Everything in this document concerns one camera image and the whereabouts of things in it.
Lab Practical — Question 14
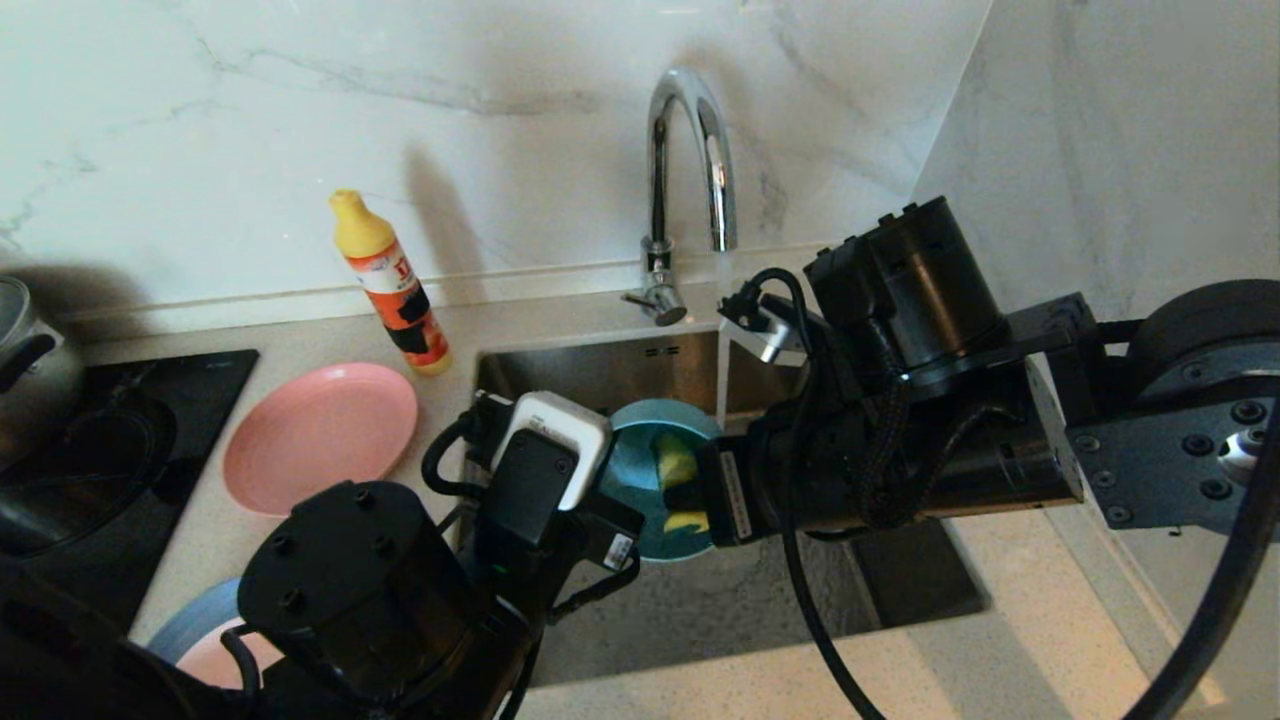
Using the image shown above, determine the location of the yellow sponge brush with handle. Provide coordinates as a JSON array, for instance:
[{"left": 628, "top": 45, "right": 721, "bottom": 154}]
[{"left": 655, "top": 432, "right": 713, "bottom": 536}]

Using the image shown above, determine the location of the teal bowl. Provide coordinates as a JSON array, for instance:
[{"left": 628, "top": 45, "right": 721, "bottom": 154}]
[{"left": 598, "top": 398, "right": 725, "bottom": 563}]

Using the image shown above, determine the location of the yellow-capped orange dish soap bottle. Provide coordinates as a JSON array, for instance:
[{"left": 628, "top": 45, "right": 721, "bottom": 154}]
[{"left": 329, "top": 189, "right": 453, "bottom": 378}]

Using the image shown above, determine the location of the chrome gooseneck faucet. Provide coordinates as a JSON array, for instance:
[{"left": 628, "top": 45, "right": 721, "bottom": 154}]
[{"left": 620, "top": 66, "right": 741, "bottom": 329}]

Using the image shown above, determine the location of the pink bowl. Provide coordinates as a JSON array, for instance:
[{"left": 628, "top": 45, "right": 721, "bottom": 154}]
[{"left": 178, "top": 618, "right": 286, "bottom": 691}]

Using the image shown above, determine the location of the stainless steel sink basin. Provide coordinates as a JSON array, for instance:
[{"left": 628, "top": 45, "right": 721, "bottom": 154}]
[{"left": 468, "top": 320, "right": 991, "bottom": 691}]

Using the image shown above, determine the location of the large pink plate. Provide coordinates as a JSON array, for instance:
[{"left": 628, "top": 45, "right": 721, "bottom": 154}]
[{"left": 222, "top": 362, "right": 419, "bottom": 519}]

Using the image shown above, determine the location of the black glass induction cooktop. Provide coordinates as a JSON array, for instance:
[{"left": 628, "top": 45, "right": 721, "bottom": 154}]
[{"left": 0, "top": 348, "right": 259, "bottom": 641}]

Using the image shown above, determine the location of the large blue-grey plate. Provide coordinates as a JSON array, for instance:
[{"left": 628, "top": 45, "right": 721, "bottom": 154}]
[{"left": 148, "top": 578, "right": 251, "bottom": 666}]

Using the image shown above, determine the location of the black frying pan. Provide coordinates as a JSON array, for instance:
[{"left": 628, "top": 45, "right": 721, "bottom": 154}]
[{"left": 0, "top": 395, "right": 176, "bottom": 561}]

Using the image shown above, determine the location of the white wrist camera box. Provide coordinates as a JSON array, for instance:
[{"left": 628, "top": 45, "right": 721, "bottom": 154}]
[
  {"left": 492, "top": 391, "right": 613, "bottom": 511},
  {"left": 718, "top": 285, "right": 831, "bottom": 367}
]

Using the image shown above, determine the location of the thick black arm hose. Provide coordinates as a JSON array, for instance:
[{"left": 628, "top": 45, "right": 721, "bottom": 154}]
[{"left": 1125, "top": 395, "right": 1280, "bottom": 720}]

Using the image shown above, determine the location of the steel pot with black handle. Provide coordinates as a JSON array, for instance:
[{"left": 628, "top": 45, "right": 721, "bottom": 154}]
[{"left": 0, "top": 277, "right": 87, "bottom": 471}]

